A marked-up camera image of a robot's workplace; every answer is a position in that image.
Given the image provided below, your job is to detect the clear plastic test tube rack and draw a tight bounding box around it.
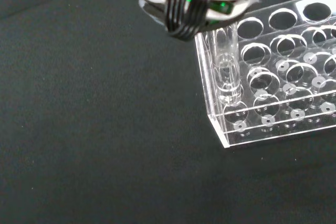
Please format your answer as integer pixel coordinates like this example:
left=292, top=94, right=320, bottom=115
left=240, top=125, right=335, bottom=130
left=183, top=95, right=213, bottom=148
left=194, top=0, right=336, bottom=150

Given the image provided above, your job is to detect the black bench cloth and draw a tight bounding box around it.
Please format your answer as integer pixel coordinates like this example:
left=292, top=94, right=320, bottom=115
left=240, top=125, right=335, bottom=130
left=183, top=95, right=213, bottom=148
left=0, top=0, right=336, bottom=224

